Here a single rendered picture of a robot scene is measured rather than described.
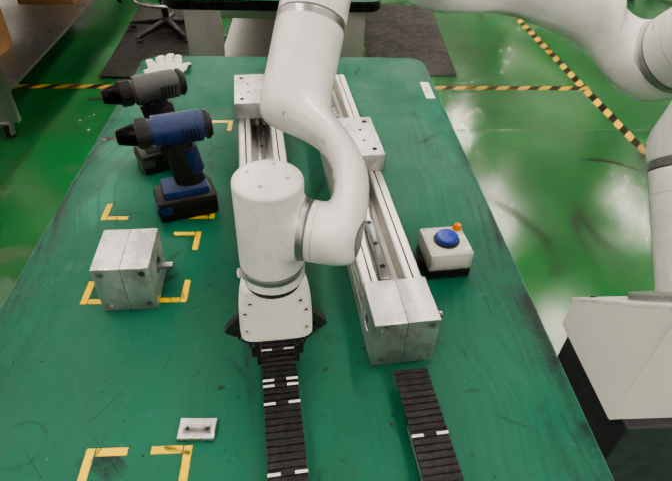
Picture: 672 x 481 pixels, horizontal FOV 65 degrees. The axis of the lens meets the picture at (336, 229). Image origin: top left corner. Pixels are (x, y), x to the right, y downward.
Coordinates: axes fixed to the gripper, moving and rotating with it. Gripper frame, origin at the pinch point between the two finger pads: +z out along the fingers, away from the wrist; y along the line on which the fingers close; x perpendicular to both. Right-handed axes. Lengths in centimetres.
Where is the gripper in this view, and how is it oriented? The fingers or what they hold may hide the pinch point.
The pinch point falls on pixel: (277, 348)
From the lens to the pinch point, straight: 83.2
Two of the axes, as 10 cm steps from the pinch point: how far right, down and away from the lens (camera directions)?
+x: -1.5, -6.3, 7.6
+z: -0.3, 7.7, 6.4
